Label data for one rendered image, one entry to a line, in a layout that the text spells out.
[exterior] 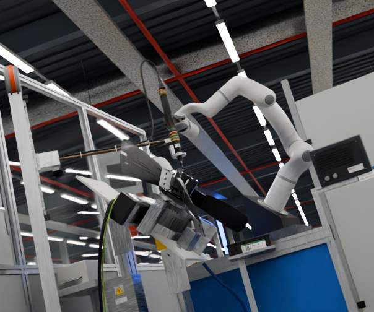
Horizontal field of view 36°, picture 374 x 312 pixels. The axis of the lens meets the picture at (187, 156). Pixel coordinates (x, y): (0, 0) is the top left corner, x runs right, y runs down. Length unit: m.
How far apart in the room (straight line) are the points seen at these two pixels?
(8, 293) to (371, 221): 2.70
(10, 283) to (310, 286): 1.42
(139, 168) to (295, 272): 0.97
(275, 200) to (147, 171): 0.96
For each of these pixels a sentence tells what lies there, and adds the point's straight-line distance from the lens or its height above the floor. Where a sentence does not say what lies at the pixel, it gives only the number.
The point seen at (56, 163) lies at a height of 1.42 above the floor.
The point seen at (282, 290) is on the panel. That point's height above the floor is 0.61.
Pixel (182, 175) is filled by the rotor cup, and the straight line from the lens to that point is 2.63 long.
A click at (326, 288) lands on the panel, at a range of 2.95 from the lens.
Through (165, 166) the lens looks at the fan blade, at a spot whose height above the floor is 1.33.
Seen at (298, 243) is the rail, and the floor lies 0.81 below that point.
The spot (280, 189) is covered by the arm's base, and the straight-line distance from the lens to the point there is 3.27.
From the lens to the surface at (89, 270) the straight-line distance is 2.75.
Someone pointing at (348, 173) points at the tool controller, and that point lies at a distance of 2.93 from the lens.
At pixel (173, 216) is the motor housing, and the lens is 2.61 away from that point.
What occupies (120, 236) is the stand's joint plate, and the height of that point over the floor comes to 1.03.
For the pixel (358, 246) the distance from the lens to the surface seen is 4.36.
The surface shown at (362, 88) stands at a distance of 4.54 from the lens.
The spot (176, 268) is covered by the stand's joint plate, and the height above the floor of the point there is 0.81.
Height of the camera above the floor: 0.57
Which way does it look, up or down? 16 degrees up
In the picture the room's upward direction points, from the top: 15 degrees counter-clockwise
